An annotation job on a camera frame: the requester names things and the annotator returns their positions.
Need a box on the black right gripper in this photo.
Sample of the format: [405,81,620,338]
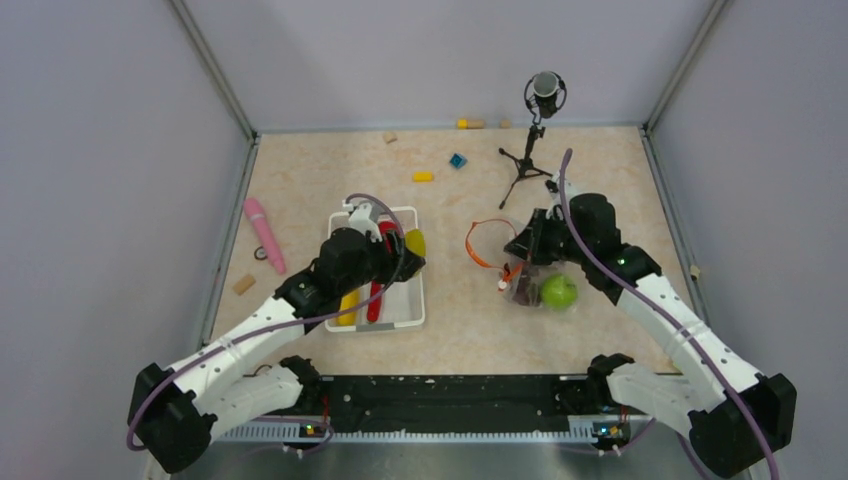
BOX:
[504,207,591,265]

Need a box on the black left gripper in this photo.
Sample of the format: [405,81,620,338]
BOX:
[339,228,425,295]

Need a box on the clear orange-zip bag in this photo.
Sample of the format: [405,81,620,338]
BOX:
[464,218,577,312]

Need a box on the yellow corn cob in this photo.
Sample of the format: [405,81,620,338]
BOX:
[336,290,360,327]

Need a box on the green apple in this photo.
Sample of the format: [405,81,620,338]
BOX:
[539,273,578,311]

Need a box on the red tomato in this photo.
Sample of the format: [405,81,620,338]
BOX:
[378,220,402,256]

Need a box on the red chili pepper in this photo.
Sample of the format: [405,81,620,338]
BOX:
[366,282,383,324]

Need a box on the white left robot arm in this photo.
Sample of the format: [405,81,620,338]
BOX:
[126,227,426,474]

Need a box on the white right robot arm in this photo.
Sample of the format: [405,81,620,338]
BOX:
[504,193,797,479]

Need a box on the white perforated plastic basket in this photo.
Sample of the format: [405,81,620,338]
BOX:
[324,206,426,334]

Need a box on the yellow rectangular block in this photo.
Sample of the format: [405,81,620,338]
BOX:
[412,172,434,182]

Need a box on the blue square block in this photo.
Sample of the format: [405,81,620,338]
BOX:
[449,153,467,169]

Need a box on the yellow and tan cylinder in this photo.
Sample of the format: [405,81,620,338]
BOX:
[456,118,486,130]

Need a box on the pink cylindrical toy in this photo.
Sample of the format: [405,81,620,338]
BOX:
[243,197,287,275]

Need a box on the wooden block near left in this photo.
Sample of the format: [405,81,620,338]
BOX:
[232,274,256,296]

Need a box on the black microphone tripod stand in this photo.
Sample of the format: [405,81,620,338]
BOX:
[498,70,568,210]

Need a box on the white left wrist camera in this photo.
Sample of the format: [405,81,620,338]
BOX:
[342,201,385,243]

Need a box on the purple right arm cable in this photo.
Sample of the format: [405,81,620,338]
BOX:
[558,148,783,480]

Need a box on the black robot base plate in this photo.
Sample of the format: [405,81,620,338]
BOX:
[258,355,654,439]

